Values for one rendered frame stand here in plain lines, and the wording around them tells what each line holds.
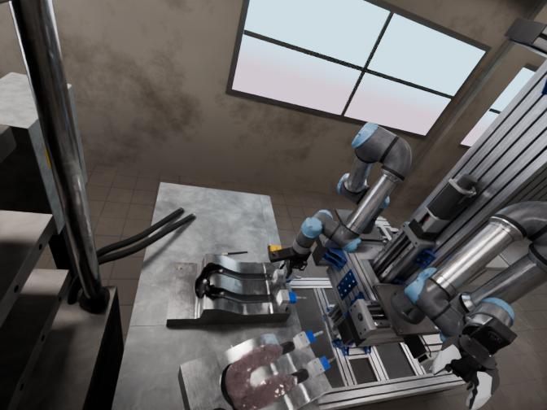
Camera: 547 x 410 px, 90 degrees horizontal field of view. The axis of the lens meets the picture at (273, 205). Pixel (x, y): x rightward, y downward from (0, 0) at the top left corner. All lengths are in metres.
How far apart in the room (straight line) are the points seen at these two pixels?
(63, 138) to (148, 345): 0.77
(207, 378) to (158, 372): 0.20
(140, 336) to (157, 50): 2.12
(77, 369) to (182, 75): 2.19
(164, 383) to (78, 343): 0.33
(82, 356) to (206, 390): 0.45
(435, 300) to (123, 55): 2.60
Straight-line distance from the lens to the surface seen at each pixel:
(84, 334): 1.27
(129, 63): 2.73
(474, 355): 0.77
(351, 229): 1.13
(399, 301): 1.31
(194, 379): 1.06
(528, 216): 1.05
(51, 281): 1.10
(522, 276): 1.13
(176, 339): 1.21
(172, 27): 2.61
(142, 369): 1.18
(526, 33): 1.04
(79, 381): 1.21
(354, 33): 2.85
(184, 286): 1.24
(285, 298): 1.24
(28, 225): 0.91
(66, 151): 0.78
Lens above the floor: 1.92
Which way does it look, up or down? 38 degrees down
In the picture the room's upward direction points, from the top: 22 degrees clockwise
